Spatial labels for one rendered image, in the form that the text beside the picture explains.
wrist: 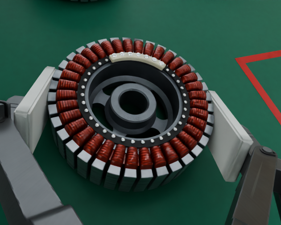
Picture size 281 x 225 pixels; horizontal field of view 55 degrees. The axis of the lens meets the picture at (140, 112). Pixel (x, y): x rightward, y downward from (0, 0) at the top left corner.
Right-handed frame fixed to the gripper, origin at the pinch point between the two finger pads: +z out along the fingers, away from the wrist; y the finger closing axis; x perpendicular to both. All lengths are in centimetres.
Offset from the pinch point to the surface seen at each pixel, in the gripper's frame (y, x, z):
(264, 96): 12.6, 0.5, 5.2
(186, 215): 4.3, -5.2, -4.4
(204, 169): 5.9, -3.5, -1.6
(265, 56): 14.0, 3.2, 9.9
